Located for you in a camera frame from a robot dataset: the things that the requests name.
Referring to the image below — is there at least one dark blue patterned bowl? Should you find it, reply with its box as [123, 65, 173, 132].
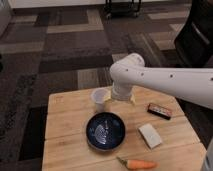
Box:
[86, 112, 126, 151]

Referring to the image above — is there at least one orange carrot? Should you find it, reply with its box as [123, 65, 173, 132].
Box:
[118, 158, 157, 170]

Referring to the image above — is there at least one black office chair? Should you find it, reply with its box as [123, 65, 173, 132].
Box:
[174, 0, 213, 68]

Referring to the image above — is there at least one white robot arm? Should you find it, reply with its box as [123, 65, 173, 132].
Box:
[109, 53, 213, 110]

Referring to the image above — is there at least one white sponge block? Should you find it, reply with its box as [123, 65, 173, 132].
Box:
[139, 124, 162, 149]

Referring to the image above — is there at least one black red eraser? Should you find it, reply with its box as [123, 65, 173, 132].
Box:
[147, 103, 172, 120]

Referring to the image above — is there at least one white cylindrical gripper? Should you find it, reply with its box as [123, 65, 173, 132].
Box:
[104, 83, 136, 105]

